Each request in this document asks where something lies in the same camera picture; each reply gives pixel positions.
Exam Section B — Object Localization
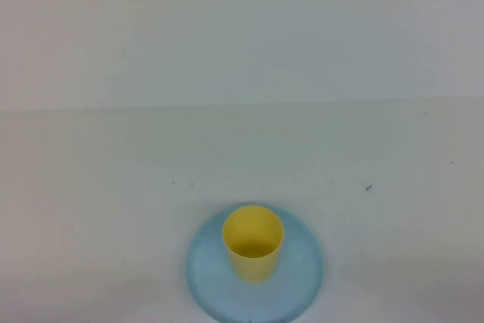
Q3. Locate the yellow plastic cup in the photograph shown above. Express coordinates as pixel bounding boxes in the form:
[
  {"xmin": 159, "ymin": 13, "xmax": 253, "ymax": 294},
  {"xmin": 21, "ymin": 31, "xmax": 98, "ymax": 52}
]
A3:
[{"xmin": 221, "ymin": 205, "xmax": 285, "ymax": 285}]

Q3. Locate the light blue round plate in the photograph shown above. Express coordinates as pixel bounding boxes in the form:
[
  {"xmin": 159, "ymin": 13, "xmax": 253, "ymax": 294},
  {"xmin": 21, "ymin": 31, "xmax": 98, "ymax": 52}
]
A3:
[{"xmin": 185, "ymin": 201, "xmax": 325, "ymax": 323}]

